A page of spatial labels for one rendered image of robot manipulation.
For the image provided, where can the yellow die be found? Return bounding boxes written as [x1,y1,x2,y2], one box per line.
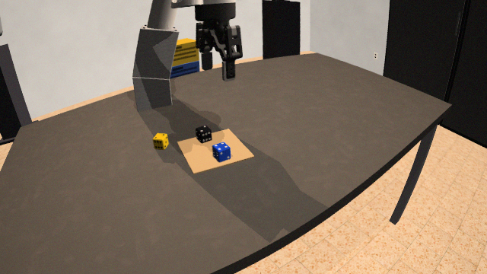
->
[153,133,169,150]

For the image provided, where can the blue die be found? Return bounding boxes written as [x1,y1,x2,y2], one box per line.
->
[212,142,231,163]

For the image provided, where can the tan square mat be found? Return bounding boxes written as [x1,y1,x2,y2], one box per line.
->
[177,129,255,175]

